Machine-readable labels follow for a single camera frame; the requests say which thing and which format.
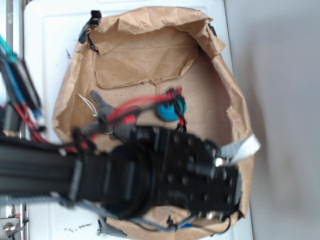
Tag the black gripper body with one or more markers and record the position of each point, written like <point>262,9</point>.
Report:
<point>185,172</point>

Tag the blue rubber ball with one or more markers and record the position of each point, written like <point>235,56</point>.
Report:
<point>170,112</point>

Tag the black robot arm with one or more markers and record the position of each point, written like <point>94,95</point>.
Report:
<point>120,180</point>

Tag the brown paper bag tray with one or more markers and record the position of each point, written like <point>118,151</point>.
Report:
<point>145,52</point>

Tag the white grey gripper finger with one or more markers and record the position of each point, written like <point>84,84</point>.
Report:
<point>237,151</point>

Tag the grey plush elephant toy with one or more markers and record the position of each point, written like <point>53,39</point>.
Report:
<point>120,132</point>

